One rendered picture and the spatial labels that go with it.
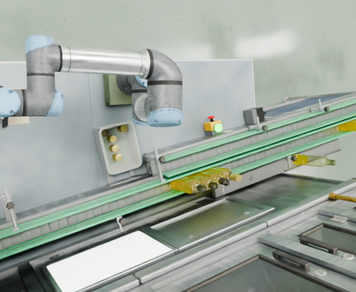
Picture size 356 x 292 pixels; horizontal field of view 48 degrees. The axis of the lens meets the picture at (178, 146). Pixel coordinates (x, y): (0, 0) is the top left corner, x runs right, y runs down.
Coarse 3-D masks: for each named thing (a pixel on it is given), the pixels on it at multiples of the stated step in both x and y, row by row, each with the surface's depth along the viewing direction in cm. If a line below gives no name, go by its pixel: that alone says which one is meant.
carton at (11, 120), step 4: (12, 88) 135; (16, 88) 135; (20, 88) 136; (24, 88) 136; (24, 116) 137; (28, 116) 137; (8, 120) 134; (12, 120) 135; (16, 120) 136; (20, 120) 136; (24, 120) 137; (28, 120) 137; (8, 124) 134; (12, 124) 135
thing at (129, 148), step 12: (120, 132) 192; (132, 132) 188; (108, 144) 189; (120, 144) 192; (132, 144) 191; (108, 156) 189; (132, 156) 195; (108, 168) 182; (120, 168) 189; (132, 168) 188
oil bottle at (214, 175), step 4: (200, 172) 192; (204, 172) 190; (208, 172) 189; (212, 172) 187; (216, 172) 186; (208, 176) 183; (212, 176) 181; (216, 176) 181; (220, 176) 182; (212, 180) 181; (216, 180) 180; (220, 184) 182
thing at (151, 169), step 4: (144, 156) 191; (144, 160) 191; (148, 160) 188; (152, 160) 188; (148, 164) 189; (152, 164) 188; (148, 168) 190; (152, 168) 188; (156, 168) 189; (148, 172) 192; (152, 172) 188; (156, 172) 189
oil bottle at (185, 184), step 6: (174, 180) 188; (180, 180) 183; (186, 180) 181; (192, 180) 178; (198, 180) 177; (174, 186) 190; (180, 186) 184; (186, 186) 179; (192, 186) 175; (186, 192) 181; (192, 192) 176
